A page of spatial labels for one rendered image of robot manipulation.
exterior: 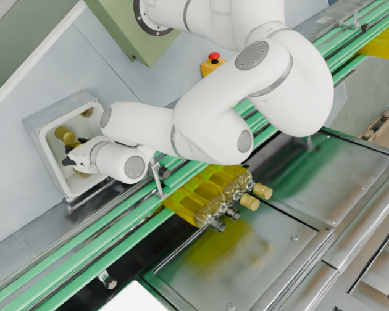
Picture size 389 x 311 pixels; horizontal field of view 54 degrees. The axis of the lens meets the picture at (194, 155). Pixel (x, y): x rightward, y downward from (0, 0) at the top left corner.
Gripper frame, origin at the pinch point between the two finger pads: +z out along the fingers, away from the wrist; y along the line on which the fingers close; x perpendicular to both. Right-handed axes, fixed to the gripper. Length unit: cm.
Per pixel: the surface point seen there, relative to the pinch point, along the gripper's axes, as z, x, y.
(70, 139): -1.9, 3.6, -1.4
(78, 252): -8.4, -20.8, -14.2
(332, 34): -8, -8, 110
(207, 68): 2, 1, 51
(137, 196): -5.0, -19.5, 7.6
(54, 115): -3.3, 10.9, -2.6
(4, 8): 53, 38, 15
